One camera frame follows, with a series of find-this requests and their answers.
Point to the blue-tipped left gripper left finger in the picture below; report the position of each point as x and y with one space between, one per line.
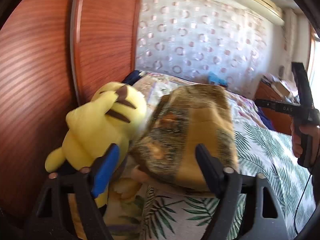
52 215

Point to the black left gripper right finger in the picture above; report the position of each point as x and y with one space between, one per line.
262 217

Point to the golden patterned garment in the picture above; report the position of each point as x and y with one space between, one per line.
188 116

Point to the cardboard box on cabinet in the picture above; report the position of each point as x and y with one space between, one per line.
280 89

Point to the palm leaf bed sheet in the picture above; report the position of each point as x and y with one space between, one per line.
169 216

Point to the yellow plush toy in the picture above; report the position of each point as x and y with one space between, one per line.
113 116

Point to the white window curtain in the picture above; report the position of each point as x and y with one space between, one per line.
291 29

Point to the teal object behind bed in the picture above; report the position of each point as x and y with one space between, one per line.
213 79

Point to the sheer circle-patterned curtain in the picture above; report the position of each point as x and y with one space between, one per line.
190 38

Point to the window with wooden frame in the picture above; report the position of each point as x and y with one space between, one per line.
313 67

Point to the white wall air conditioner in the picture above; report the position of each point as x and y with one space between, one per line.
267 9

